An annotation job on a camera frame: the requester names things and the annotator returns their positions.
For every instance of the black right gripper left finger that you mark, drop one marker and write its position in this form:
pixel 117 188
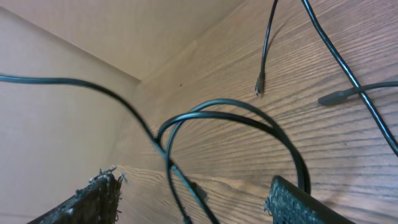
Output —
pixel 96 203

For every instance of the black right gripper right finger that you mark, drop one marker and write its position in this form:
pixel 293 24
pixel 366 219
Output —
pixel 287 204

